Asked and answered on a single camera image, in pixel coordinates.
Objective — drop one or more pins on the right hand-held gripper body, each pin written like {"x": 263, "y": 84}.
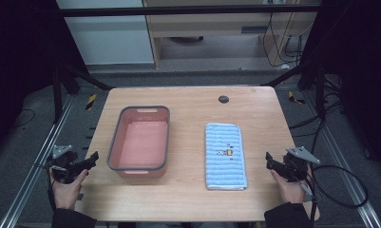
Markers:
{"x": 296, "y": 164}

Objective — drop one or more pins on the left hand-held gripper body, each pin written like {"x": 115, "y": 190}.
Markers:
{"x": 64, "y": 164}

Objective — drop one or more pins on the blue striped towel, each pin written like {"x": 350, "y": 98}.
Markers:
{"x": 225, "y": 167}

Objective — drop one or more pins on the pink plastic basin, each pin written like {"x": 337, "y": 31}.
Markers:
{"x": 142, "y": 142}

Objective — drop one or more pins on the person's right hand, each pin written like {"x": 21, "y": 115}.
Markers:
{"x": 289, "y": 191}

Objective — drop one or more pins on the person's left hand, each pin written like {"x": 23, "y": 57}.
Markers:
{"x": 66, "y": 193}

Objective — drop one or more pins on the yellow black striped tape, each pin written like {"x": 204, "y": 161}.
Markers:
{"x": 91, "y": 102}
{"x": 293, "y": 97}

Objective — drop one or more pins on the black metal stand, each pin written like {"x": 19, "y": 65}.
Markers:
{"x": 57, "y": 95}
{"x": 320, "y": 95}

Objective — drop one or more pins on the black round table grommet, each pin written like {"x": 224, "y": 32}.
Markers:
{"x": 223, "y": 99}

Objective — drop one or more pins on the white cabinet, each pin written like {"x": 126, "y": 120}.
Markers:
{"x": 109, "y": 38}

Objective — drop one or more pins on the wooden shelf unit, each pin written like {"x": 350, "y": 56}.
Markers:
{"x": 210, "y": 23}

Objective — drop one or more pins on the black horizontal bar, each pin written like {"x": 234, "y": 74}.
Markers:
{"x": 178, "y": 11}

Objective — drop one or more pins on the metal floor rail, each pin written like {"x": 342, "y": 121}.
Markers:
{"x": 36, "y": 171}
{"x": 340, "y": 158}

